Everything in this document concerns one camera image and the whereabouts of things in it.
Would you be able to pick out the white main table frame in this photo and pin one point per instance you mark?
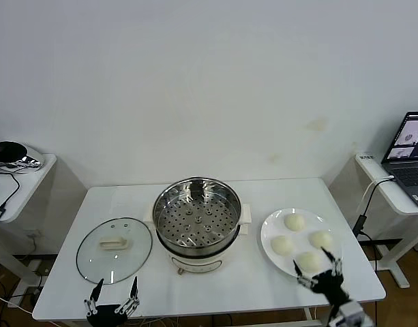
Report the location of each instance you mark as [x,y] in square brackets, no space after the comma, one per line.
[309,313]

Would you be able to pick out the white round plate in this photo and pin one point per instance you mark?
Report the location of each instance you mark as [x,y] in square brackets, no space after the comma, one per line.
[273,225]

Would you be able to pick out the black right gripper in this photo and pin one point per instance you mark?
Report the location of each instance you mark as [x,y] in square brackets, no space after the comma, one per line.
[331,286]

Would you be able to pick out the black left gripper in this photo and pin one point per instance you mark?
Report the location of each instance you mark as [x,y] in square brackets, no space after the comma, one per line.
[106,315]

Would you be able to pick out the shiny chrome black device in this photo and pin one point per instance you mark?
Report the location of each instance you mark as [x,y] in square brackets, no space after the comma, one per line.
[11,151]

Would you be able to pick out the stainless steel steamer basket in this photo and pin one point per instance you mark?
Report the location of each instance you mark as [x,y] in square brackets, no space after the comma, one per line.
[195,221]

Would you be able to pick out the white labelled box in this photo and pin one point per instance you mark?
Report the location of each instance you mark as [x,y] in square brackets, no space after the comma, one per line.
[365,157]

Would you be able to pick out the white steamed baozi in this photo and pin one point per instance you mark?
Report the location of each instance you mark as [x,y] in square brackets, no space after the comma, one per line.
[294,222]
[282,245]
[309,262]
[320,239]

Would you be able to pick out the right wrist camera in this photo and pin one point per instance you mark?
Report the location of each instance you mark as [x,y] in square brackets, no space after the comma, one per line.
[352,311]

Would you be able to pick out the round glass pot lid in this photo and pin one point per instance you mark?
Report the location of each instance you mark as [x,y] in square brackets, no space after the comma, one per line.
[137,238]

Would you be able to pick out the white side table with headset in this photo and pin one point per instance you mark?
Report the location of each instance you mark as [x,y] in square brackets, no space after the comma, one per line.
[24,184]

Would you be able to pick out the grey open laptop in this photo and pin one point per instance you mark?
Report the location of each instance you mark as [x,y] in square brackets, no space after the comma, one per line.
[406,173]

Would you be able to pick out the white wall socket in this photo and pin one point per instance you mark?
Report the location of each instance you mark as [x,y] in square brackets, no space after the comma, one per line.
[33,234]

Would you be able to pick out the cream electric cooking pot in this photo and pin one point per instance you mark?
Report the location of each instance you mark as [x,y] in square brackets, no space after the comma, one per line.
[202,265]

